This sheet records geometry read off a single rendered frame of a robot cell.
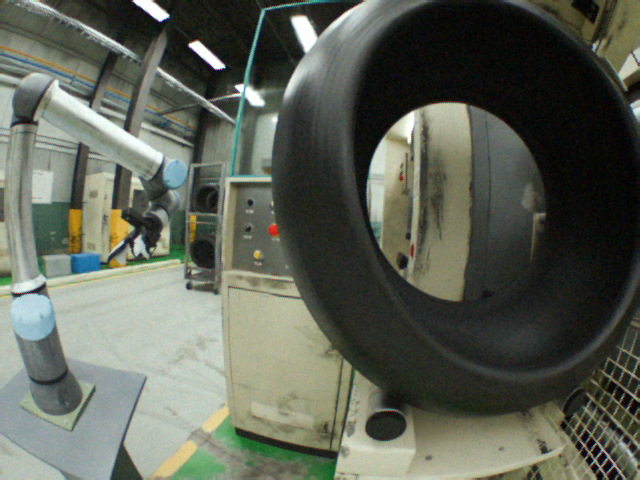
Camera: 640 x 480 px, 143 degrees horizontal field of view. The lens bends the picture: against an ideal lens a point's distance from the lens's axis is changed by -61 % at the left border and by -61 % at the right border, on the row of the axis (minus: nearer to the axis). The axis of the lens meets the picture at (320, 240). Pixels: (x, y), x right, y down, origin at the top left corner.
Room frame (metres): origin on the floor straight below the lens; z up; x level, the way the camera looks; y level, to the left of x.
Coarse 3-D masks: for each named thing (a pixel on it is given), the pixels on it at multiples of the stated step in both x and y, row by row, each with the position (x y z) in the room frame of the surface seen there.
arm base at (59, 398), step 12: (36, 384) 0.24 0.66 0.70; (48, 384) 0.27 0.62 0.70; (60, 384) 0.30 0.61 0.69; (72, 384) 0.35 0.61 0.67; (36, 396) 0.23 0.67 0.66; (48, 396) 0.25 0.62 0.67; (60, 396) 0.29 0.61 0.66; (72, 396) 0.32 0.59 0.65; (48, 408) 0.24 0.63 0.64; (60, 408) 0.27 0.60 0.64; (72, 408) 0.30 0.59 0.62
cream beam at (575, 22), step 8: (528, 0) 0.27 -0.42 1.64; (536, 0) 0.25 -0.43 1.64; (544, 0) 0.23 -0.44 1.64; (552, 0) 0.22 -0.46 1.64; (560, 0) 0.20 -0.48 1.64; (568, 0) 0.18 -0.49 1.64; (544, 8) 0.26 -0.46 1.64; (552, 8) 0.24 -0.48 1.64; (560, 8) 0.22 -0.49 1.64; (568, 8) 0.20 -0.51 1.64; (560, 16) 0.25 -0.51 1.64; (568, 16) 0.23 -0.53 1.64; (576, 16) 0.21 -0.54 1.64; (584, 16) 0.19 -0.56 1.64; (568, 24) 0.25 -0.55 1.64; (576, 24) 0.23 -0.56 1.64; (576, 32) 0.26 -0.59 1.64
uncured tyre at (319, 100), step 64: (384, 0) 0.20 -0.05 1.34; (448, 0) 0.18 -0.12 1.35; (512, 0) 0.16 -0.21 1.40; (320, 64) 0.21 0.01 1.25; (384, 64) 0.40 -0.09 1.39; (448, 64) 0.41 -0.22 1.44; (512, 64) 0.33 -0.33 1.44; (576, 64) 0.20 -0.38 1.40; (320, 128) 0.21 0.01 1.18; (384, 128) 0.47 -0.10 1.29; (512, 128) 0.44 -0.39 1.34; (576, 128) 0.30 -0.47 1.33; (320, 192) 0.21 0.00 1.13; (576, 192) 0.35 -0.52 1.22; (320, 256) 0.21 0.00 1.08; (384, 256) 0.47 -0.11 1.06; (576, 256) 0.34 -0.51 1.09; (320, 320) 0.24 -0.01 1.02; (384, 320) 0.20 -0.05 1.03; (448, 320) 0.43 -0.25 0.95; (512, 320) 0.39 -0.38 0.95; (576, 320) 0.26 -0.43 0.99; (384, 384) 0.22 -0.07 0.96; (448, 384) 0.18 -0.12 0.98; (512, 384) 0.17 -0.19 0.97; (576, 384) 0.15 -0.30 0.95
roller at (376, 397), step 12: (372, 384) 0.29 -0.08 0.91; (372, 396) 0.26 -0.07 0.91; (384, 396) 0.25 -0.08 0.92; (372, 408) 0.24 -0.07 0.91; (384, 408) 0.23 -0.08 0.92; (396, 408) 0.22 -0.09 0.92; (372, 420) 0.22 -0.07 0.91; (384, 420) 0.21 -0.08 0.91; (396, 420) 0.21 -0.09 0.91; (372, 432) 0.22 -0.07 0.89; (384, 432) 0.21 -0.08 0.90; (396, 432) 0.21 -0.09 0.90
